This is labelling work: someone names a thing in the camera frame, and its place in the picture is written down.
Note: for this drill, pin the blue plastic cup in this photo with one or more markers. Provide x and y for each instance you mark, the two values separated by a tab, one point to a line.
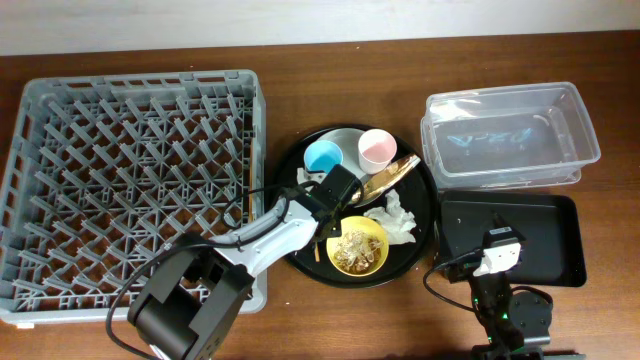
322	156

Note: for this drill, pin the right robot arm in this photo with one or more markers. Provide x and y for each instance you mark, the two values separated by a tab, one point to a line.
516	320

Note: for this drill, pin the food scraps and rice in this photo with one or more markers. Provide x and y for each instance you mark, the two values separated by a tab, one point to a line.
357	253

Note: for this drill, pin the pink plastic cup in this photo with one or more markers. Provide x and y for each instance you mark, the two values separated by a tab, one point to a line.
376	149

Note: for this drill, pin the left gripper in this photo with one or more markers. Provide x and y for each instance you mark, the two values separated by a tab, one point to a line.
329	215

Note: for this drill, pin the yellow bowl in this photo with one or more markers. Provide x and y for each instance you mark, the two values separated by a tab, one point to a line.
359	223

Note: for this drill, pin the wooden chopstick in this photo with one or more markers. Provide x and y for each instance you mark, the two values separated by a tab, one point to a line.
316	252

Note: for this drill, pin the gold foil wrapper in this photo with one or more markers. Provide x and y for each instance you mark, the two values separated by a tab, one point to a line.
379	183

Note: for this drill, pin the black rectangular tray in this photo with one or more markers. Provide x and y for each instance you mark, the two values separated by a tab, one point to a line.
552	254

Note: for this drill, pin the round black tray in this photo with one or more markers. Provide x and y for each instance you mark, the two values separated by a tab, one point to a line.
418	194

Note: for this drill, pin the grey dishwasher rack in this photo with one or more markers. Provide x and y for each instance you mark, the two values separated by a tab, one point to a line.
105	172

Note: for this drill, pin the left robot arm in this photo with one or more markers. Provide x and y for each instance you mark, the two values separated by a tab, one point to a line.
188	305

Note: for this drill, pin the white tissue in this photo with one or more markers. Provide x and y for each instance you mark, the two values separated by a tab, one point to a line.
394	219

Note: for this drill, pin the clear plastic bin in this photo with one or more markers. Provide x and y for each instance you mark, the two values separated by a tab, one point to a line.
509	137

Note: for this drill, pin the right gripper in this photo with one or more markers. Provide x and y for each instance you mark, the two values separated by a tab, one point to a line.
473	267

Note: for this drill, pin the light grey plate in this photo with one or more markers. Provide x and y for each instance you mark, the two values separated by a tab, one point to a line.
347	140

